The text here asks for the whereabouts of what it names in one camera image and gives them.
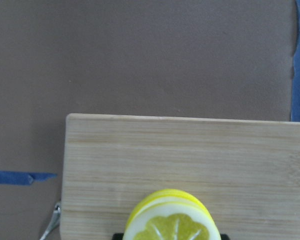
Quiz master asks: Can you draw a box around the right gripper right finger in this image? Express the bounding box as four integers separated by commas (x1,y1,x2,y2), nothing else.
220,233,231,240

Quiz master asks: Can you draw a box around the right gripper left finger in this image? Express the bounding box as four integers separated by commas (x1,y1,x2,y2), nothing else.
111,233,124,240

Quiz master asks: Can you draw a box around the wooden cutting board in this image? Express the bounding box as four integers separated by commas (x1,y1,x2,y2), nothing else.
60,113,300,240

